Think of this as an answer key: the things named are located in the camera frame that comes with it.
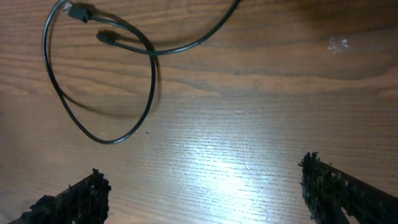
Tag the clear tape piece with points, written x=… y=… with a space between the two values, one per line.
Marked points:
x=337 y=44

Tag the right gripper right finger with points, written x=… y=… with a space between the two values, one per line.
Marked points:
x=332 y=195

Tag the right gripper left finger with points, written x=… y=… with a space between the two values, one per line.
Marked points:
x=86 y=202

